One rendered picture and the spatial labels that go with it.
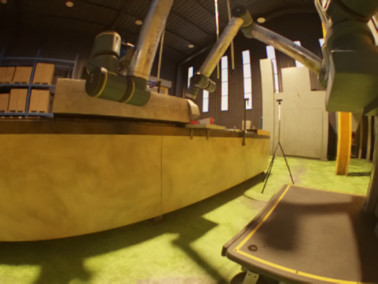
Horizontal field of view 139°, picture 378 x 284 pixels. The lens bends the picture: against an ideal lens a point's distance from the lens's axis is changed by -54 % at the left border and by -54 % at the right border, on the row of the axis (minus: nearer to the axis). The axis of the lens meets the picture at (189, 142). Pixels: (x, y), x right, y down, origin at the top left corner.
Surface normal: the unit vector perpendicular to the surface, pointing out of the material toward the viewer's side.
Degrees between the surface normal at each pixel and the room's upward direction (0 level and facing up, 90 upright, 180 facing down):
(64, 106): 80
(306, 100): 90
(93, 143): 90
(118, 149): 90
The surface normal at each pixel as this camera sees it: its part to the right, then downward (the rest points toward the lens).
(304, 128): -0.71, 0.00
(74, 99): 0.70, -0.11
